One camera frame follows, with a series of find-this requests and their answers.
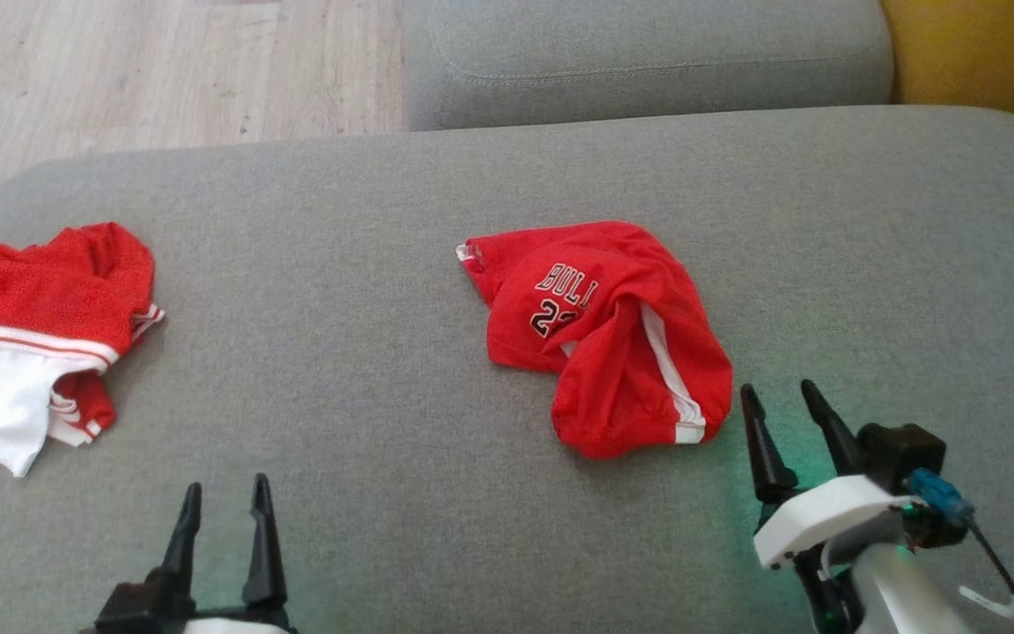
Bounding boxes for red Bulls basketball shorts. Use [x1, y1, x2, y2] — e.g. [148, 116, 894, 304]
[456, 220, 734, 461]

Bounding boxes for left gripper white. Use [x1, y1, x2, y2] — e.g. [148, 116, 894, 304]
[159, 473, 297, 634]

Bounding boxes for thin black cable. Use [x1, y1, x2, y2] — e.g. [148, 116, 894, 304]
[967, 518, 1014, 634]

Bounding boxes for grey sofa seat cushion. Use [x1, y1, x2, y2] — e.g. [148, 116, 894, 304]
[0, 106, 1014, 634]

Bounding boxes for blue cable connector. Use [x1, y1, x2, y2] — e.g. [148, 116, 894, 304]
[906, 468, 975, 524]

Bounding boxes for red white-sleeved Bulls jersey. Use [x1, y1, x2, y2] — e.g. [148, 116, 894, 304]
[0, 222, 165, 478]

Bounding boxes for white cable strap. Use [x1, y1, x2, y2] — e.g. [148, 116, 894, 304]
[959, 585, 1014, 618]

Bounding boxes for grey sofa back cushion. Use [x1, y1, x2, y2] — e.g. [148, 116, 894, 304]
[401, 0, 896, 133]

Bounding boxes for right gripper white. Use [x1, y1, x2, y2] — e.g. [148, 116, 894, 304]
[741, 380, 922, 571]

